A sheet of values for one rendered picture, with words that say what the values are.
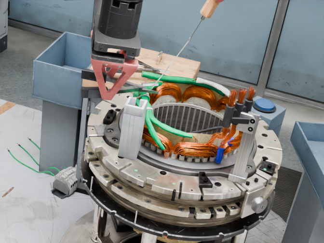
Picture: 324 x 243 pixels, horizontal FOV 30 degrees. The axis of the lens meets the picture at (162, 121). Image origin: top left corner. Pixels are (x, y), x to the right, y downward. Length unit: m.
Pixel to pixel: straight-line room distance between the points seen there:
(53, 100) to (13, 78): 2.18
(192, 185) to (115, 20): 0.26
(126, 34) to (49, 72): 0.38
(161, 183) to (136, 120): 0.10
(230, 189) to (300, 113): 2.69
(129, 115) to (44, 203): 0.49
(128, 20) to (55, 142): 0.53
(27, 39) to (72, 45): 2.53
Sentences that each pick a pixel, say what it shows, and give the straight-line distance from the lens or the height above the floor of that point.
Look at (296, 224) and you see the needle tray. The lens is 1.17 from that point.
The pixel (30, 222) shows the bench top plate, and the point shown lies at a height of 0.78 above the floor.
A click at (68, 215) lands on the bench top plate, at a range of 1.28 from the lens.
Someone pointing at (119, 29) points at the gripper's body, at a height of 1.28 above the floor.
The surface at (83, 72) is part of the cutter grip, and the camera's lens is 0.95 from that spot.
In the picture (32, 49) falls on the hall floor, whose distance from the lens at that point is 3.76.
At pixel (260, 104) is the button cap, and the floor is 1.04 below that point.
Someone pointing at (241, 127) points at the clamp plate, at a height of 1.19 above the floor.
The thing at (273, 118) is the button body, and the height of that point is 1.03.
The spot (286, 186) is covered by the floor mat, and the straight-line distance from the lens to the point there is 2.88.
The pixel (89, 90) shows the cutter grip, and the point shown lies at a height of 1.18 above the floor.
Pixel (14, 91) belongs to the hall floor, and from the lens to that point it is 3.29.
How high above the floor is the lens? 1.61
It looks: 31 degrees down
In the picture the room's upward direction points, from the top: 10 degrees clockwise
